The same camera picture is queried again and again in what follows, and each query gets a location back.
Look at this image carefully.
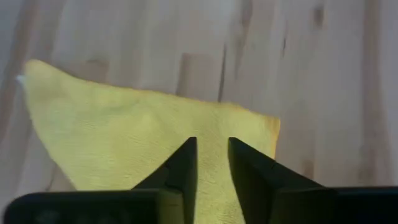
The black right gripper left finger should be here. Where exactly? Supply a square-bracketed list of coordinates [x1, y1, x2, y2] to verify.
[132, 136, 198, 224]

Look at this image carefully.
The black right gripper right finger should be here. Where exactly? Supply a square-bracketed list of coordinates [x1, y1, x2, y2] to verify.
[228, 137, 325, 224]

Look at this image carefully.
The yellow microfiber towel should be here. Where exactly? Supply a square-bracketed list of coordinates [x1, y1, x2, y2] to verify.
[16, 58, 281, 224]

